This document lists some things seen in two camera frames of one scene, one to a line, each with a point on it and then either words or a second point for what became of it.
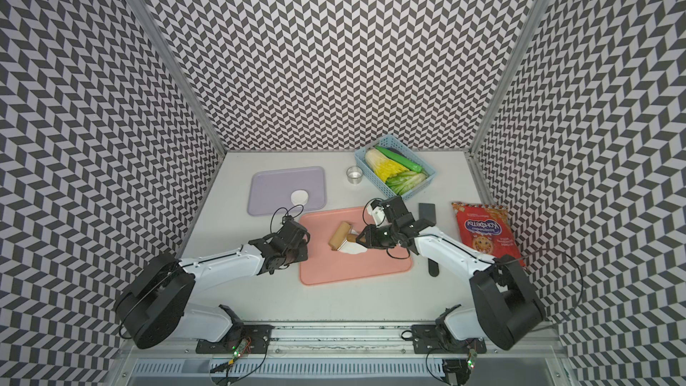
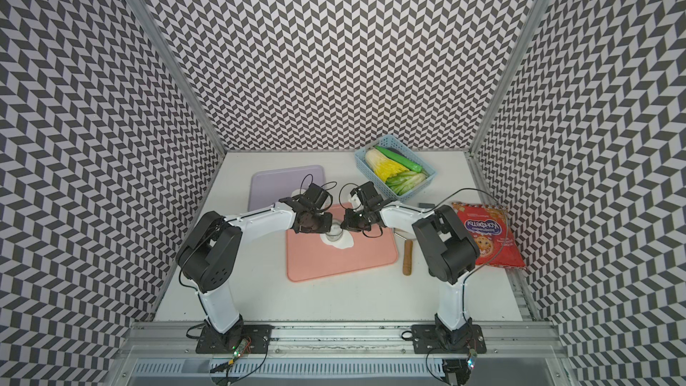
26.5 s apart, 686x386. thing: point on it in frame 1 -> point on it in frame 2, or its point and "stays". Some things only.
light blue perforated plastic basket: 394,166 stays
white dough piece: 352,247 -> 338,238
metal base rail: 347,352 stays
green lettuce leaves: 406,181 stays
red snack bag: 488,230 stays
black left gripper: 304,250 -> 329,221
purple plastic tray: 271,190 stays
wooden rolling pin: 340,235 -> 407,257
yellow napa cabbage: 382,166 stays
